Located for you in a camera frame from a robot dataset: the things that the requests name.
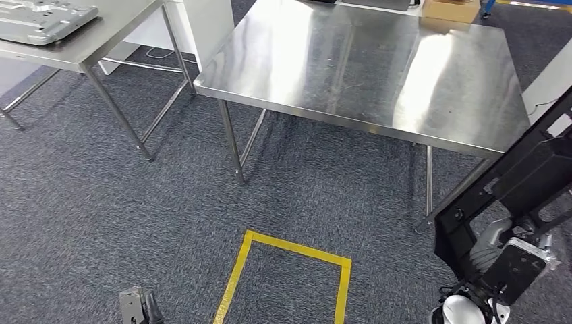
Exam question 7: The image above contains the dark left robot hand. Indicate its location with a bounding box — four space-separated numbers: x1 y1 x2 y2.
144 290 165 324

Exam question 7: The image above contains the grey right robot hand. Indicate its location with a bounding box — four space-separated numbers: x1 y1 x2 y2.
469 217 554 272

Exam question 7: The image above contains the black plastic plate frame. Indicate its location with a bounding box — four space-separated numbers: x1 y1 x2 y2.
433 84 572 287

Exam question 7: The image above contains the steel workbench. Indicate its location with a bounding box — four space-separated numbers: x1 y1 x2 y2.
193 0 532 234

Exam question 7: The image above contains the yellow floor tape square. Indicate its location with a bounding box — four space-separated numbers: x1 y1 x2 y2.
213 230 353 324

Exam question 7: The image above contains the white cabinet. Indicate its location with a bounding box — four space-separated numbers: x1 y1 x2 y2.
521 38 572 137
98 0 235 76

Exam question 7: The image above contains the small cardboard box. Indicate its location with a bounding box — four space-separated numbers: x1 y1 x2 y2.
422 0 482 24

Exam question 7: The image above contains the steel table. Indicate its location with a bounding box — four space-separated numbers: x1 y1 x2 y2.
0 0 196 163

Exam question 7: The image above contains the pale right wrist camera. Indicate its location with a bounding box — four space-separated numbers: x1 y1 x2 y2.
505 237 559 269

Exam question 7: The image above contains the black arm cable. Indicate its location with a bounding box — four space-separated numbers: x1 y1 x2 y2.
440 286 501 324

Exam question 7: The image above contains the thin black wall cable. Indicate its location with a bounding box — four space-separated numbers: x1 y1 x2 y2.
527 96 559 118

